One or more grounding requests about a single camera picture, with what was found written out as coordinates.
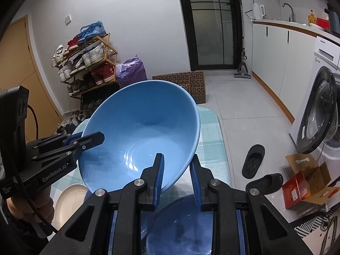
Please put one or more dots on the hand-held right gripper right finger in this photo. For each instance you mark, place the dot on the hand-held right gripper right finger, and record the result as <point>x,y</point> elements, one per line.
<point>195,186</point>

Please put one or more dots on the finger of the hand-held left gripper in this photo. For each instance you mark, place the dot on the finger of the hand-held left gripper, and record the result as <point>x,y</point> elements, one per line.
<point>71,139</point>
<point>91,138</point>

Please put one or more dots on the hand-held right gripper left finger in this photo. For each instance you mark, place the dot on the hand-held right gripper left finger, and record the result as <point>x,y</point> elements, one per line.
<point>159,180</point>

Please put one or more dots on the blue bowl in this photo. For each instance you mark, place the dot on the blue bowl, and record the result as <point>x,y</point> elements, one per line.
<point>148,117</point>
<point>180,225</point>

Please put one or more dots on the beige ridged plate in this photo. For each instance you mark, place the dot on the beige ridged plate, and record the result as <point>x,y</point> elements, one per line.
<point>70,204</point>

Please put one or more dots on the person's left hand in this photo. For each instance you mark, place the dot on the person's left hand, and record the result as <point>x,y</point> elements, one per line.
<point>45,202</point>

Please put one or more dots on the pile of scattered shoes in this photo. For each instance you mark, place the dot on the pile of scattered shoes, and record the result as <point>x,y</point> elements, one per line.
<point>69,122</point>

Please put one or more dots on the teal checked tablecloth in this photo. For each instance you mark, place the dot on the teal checked tablecloth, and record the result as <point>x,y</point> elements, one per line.
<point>212,143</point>

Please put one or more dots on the wooden door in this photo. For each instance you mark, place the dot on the wooden door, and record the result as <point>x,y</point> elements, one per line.
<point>16,66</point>

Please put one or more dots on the black slipper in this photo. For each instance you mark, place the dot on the black slipper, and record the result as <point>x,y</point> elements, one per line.
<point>253,162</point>
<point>265,183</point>

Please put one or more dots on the purple plastic bag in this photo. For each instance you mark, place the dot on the purple plastic bag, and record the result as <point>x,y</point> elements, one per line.
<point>131,73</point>

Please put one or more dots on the wooden shoe rack with shoes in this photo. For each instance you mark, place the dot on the wooden shoe rack with shoes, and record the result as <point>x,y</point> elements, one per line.
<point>93,54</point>

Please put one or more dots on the red carton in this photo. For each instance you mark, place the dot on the red carton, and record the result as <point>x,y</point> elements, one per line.
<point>296,191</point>

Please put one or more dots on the cardboard box with flaps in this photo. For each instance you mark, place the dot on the cardboard box with flaps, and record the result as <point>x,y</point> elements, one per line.
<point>316,170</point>

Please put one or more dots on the black and white rug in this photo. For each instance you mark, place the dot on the black and white rug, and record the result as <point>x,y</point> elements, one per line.
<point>313,225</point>

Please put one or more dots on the upright vacuum cleaner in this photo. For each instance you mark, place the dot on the upright vacuum cleaner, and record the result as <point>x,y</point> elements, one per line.
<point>243,69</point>

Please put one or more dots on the white kitchen cabinet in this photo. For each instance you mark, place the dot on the white kitchen cabinet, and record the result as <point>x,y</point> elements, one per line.
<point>268,53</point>

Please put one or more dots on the black-framed glass door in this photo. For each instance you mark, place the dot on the black-framed glass door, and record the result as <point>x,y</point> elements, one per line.
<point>209,32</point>

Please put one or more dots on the white washing machine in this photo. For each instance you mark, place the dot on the white washing machine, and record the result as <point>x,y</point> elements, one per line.
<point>324,58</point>

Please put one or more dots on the white electric kettle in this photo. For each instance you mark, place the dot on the white electric kettle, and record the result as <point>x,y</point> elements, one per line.
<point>257,12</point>

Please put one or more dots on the metal faucet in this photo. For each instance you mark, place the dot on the metal faucet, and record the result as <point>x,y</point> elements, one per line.
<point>293,16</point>

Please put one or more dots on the yellow bottle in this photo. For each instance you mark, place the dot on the yellow bottle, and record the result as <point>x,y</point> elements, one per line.
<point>311,18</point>

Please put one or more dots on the red box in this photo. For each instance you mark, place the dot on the red box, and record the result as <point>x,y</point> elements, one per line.
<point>322,23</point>

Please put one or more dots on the white wall switch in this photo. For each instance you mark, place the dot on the white wall switch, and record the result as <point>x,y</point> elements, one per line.
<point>68,18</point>

